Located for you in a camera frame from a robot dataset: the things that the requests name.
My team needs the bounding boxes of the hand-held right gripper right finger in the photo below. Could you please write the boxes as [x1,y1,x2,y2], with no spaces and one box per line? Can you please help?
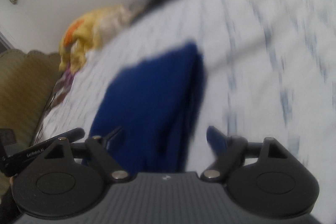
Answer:
[200,126,295,183]

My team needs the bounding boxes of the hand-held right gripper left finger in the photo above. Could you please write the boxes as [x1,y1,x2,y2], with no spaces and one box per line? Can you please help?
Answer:
[43,126,130,183]

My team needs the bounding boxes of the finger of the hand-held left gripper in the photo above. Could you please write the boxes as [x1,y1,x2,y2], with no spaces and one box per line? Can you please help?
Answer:
[50,128,86,143]

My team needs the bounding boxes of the blue knit sweater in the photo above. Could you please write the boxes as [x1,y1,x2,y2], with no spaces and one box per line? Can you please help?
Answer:
[81,41,208,175]

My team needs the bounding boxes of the purple printed cloth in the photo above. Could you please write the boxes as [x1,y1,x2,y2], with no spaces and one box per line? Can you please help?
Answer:
[34,69,75,141]

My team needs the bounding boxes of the olive scalloped headboard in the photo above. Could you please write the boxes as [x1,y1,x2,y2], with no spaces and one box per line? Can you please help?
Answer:
[0,49,64,136]

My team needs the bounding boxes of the white script-print bed cover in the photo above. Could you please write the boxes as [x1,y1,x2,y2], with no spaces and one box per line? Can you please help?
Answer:
[34,0,336,216]

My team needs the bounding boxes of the yellow cloth pile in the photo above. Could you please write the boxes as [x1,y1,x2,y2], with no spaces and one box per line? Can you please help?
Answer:
[59,4,135,73]

